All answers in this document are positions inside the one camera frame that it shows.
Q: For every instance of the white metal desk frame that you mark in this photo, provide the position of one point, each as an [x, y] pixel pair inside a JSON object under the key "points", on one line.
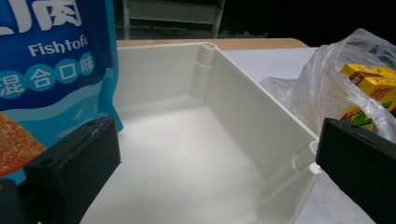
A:
{"points": [[174, 14]]}

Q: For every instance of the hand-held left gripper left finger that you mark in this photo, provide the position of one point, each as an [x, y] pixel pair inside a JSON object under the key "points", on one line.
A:
{"points": [[74, 174]]}

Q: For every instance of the clear plastic bag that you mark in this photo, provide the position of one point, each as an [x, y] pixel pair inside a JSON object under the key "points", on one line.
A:
{"points": [[320, 90]]}

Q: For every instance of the yellow drink carton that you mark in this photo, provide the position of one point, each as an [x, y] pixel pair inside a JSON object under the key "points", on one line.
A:
{"points": [[373, 87]]}

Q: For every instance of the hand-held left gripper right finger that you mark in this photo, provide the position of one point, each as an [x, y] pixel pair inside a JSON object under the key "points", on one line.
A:
{"points": [[361, 174]]}

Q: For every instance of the white plastic tray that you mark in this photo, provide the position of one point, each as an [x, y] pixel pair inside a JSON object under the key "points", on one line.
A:
{"points": [[193, 155]]}

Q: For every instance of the blue snack pouch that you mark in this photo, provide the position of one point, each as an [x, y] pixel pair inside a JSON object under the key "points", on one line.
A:
{"points": [[56, 77]]}

